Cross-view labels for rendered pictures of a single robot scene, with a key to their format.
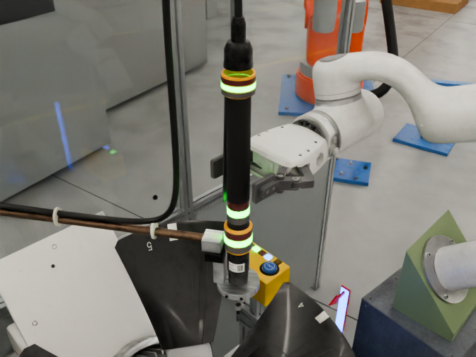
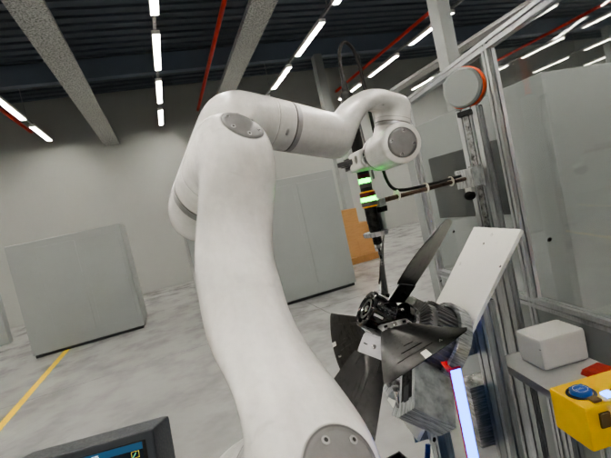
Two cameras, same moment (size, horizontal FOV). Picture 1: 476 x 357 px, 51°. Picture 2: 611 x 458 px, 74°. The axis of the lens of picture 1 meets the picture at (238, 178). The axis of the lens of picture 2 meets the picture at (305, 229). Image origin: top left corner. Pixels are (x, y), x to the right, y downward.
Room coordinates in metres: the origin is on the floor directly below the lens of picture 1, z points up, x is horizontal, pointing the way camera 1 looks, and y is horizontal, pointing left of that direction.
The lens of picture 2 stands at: (1.12, -1.02, 1.58)
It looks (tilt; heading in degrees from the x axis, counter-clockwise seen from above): 4 degrees down; 127
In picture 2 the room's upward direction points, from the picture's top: 13 degrees counter-clockwise
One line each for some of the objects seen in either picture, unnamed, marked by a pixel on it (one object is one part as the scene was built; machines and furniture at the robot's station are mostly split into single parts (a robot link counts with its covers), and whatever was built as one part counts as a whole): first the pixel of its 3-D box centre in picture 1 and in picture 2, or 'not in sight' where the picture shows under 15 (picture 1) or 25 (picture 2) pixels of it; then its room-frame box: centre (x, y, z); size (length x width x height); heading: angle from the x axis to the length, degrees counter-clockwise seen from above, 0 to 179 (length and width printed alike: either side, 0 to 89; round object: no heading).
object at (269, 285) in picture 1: (257, 273); (605, 411); (1.05, -0.06, 1.02); 0.16 x 0.10 x 0.11; 44
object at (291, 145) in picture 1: (287, 151); (372, 156); (0.66, -0.08, 1.65); 0.11 x 0.10 x 0.07; 134
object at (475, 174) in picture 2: not in sight; (471, 177); (0.71, 0.61, 1.54); 0.10 x 0.07 x 0.08; 79
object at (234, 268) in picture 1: (238, 180); (361, 164); (0.58, 0.00, 1.65); 0.04 x 0.04 x 0.46
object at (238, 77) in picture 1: (238, 83); not in sight; (0.58, 0.00, 1.80); 0.04 x 0.04 x 0.03
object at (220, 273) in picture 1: (231, 262); (375, 217); (0.58, 0.01, 1.49); 0.09 x 0.07 x 0.10; 79
